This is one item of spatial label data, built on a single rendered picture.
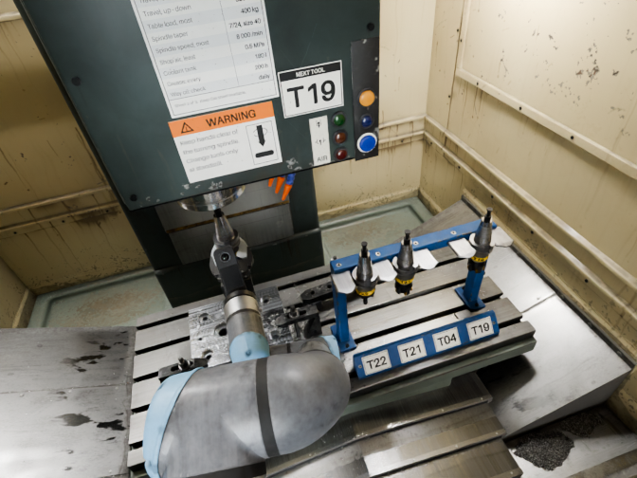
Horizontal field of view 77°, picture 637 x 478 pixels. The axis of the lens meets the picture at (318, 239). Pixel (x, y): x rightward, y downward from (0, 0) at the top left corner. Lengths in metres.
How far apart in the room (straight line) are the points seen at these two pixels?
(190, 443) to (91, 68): 0.47
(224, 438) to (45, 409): 1.26
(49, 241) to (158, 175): 1.48
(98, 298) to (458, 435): 1.67
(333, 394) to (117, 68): 0.50
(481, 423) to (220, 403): 1.02
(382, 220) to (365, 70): 1.56
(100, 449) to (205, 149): 1.18
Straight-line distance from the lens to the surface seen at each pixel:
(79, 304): 2.22
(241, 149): 0.67
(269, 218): 1.55
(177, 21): 0.60
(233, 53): 0.61
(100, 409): 1.68
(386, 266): 1.04
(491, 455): 1.39
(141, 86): 0.63
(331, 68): 0.65
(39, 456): 1.63
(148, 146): 0.66
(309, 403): 0.49
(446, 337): 1.26
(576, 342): 1.51
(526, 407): 1.45
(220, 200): 0.86
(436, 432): 1.34
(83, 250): 2.14
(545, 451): 1.49
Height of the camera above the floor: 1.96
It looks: 41 degrees down
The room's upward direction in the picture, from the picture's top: 7 degrees counter-clockwise
